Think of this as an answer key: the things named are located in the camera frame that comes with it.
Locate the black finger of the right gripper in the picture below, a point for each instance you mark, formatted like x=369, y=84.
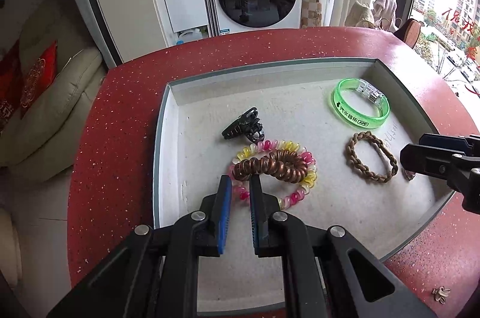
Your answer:
x=433, y=161

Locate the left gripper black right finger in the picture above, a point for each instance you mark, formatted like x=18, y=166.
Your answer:
x=326, y=272

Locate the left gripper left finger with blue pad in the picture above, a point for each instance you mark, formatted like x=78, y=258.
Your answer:
x=154, y=272

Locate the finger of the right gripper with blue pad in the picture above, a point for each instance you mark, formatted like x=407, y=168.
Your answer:
x=446, y=141

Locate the pink heart crystal pendant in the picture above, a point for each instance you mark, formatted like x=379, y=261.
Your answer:
x=409, y=175

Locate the green translucent bangle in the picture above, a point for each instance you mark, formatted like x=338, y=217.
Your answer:
x=360, y=103

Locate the black hair claw clip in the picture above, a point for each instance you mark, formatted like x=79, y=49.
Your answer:
x=247, y=125

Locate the grey jewelry tray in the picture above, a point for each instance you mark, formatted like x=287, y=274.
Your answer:
x=320, y=168

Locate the brown round chair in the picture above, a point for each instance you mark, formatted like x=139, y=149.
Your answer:
x=409, y=32

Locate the beige leather sofa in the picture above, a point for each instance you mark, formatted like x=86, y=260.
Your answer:
x=43, y=141

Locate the red embroidered cushion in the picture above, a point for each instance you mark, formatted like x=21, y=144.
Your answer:
x=39, y=78

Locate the blue cap detergent bottle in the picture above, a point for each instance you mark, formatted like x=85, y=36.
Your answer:
x=192, y=35

